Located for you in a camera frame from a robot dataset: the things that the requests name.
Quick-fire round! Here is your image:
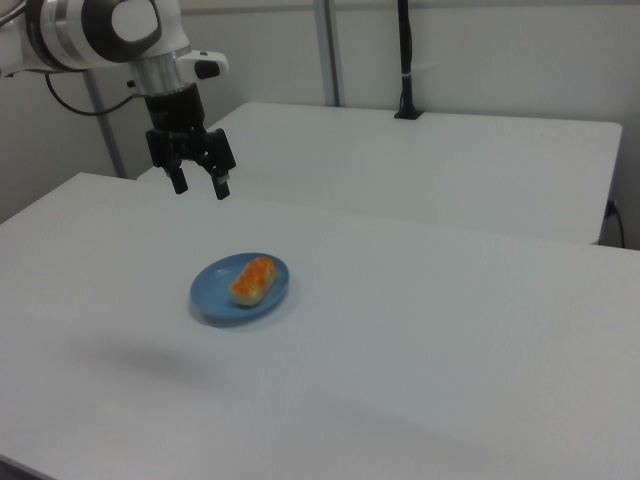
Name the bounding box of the black camera stand pole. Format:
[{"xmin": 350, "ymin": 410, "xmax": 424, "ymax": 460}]
[{"xmin": 393, "ymin": 0, "xmax": 425, "ymax": 121}]

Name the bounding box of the grey metal frame post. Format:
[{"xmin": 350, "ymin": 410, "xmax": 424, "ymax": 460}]
[
  {"xmin": 313, "ymin": 0, "xmax": 347, "ymax": 108},
  {"xmin": 82, "ymin": 69, "xmax": 129, "ymax": 180}
]

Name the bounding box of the orange glazed bread loaf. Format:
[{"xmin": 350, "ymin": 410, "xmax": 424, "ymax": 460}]
[{"xmin": 229, "ymin": 256, "xmax": 278, "ymax": 307}]

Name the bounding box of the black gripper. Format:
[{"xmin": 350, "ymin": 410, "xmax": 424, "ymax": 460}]
[{"xmin": 143, "ymin": 83, "xmax": 237, "ymax": 201}]

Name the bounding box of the black power cable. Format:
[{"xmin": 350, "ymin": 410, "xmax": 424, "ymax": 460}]
[{"xmin": 606, "ymin": 198, "xmax": 627, "ymax": 248}]

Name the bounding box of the blue round plate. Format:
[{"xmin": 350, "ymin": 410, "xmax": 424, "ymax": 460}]
[{"xmin": 189, "ymin": 252, "xmax": 291, "ymax": 328}]

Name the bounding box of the white rear table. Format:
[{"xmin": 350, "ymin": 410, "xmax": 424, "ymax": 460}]
[{"xmin": 135, "ymin": 102, "xmax": 624, "ymax": 246}]

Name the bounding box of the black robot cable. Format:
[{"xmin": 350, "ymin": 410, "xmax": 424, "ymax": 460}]
[{"xmin": 45, "ymin": 72, "xmax": 146, "ymax": 118}]

